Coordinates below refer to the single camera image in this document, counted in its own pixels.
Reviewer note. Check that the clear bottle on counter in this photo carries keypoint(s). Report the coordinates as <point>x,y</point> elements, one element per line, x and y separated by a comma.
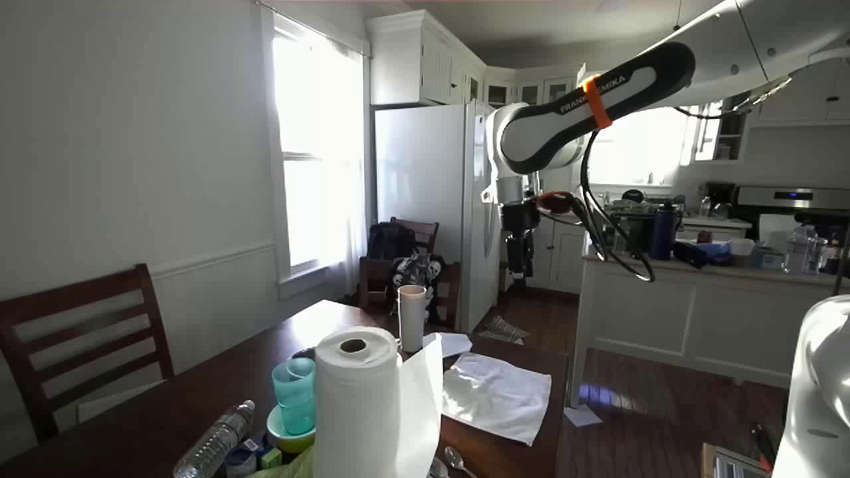
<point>801,249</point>

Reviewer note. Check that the dark blue pitcher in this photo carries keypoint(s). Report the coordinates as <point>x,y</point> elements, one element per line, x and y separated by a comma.
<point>660,232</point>

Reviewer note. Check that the clear plastic water bottle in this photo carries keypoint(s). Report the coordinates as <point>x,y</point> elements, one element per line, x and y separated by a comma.
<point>213,441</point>

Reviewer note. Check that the white refrigerator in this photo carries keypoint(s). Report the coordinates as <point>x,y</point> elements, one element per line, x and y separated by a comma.
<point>420,195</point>

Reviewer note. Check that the small white napkin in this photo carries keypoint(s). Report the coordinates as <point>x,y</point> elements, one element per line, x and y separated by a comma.
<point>452,342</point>

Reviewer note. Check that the wooden chair back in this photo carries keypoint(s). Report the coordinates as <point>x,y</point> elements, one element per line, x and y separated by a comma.
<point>80,296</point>

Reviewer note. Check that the white kitchen wall cabinet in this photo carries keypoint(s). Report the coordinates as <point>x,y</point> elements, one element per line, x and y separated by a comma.
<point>416,55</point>

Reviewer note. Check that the metal spoon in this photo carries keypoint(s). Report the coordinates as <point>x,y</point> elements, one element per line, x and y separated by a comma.
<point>456,459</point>

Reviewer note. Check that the large white paper sheet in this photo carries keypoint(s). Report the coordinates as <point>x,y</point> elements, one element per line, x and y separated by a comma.
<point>494,399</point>

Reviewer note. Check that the bright dining room window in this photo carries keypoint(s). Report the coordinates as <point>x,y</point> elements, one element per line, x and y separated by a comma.
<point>315,148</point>

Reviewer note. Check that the white kitchen island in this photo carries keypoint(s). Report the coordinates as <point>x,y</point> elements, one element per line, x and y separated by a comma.
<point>707,320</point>

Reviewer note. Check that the bright kitchen window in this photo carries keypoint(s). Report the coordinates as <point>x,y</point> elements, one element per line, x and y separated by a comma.
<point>647,146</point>

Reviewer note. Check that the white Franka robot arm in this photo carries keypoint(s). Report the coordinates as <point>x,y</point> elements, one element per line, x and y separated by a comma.
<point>549,133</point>

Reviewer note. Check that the green bowl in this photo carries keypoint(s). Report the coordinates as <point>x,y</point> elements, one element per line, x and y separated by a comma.
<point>287,439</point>

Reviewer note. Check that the kitchen stove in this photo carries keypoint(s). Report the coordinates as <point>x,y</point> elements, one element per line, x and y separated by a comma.
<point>786,200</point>

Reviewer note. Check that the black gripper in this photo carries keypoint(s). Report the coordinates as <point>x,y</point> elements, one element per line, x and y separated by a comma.
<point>520,225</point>

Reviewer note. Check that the wooden chair holding jacket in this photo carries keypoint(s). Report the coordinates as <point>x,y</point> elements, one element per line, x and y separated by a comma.
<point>375,283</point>

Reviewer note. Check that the cardboard box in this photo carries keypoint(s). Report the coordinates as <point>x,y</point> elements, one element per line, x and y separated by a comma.
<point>732,463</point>

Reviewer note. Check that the black patterned jacket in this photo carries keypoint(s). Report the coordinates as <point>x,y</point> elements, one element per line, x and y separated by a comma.
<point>416,275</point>

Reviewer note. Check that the teal plastic cup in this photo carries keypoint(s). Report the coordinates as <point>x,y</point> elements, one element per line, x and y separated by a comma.
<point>296,389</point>

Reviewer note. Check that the white paper scrap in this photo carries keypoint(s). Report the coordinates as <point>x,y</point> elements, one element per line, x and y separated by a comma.
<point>583,414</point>

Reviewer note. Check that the yellow-green cloth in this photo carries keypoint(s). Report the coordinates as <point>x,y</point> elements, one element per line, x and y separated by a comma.
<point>296,467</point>

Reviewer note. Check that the crumpled grey floor cloth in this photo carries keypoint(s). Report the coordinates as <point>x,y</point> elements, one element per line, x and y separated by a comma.
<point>504,333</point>

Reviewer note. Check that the large white paper towel roll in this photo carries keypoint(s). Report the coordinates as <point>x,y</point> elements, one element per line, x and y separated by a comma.
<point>354,406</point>

